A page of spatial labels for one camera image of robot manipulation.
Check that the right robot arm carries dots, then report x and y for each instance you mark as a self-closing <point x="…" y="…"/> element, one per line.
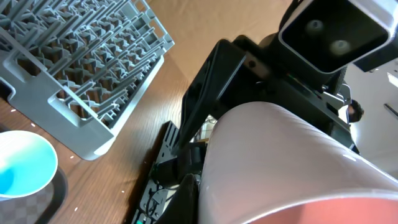
<point x="277" y="154"/>

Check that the light blue cup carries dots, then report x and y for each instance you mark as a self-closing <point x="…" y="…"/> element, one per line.
<point x="28" y="163"/>

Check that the grey plastic dishwasher rack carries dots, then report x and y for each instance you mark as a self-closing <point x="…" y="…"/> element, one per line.
<point x="78" y="68"/>

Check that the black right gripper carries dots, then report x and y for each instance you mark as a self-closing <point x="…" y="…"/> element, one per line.
<point x="241" y="71"/>

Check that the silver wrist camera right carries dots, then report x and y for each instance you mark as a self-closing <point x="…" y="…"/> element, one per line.
<point x="329" y="34"/>

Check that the dark brown serving tray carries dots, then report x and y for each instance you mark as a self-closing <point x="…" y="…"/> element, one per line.
<point x="38" y="208"/>

